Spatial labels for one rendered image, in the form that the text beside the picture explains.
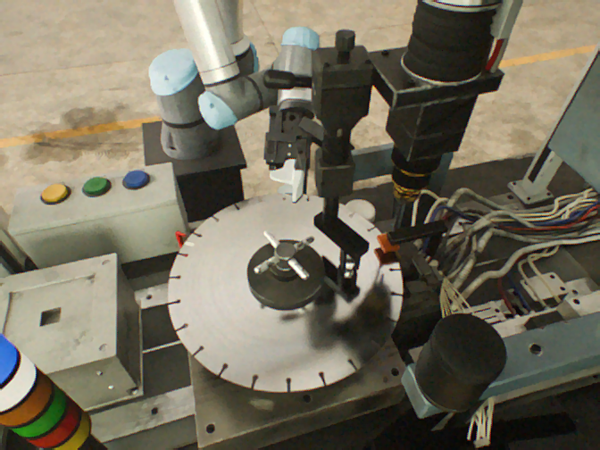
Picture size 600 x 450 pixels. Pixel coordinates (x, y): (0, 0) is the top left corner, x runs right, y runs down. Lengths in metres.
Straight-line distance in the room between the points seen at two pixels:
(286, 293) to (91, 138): 2.18
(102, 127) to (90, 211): 1.90
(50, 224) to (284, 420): 0.52
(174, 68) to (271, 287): 0.62
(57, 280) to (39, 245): 0.16
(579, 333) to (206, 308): 0.43
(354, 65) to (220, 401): 0.46
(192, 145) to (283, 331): 0.66
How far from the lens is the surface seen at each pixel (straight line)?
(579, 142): 0.41
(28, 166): 2.61
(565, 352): 0.52
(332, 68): 0.43
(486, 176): 1.15
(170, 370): 0.78
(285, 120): 0.81
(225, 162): 1.11
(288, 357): 0.55
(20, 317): 0.75
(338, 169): 0.50
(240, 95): 0.87
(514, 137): 2.69
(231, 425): 0.63
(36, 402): 0.45
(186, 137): 1.10
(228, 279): 0.61
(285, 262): 0.57
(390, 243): 0.63
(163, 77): 1.04
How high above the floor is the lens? 1.45
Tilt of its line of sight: 47 degrees down
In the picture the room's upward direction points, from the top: straight up
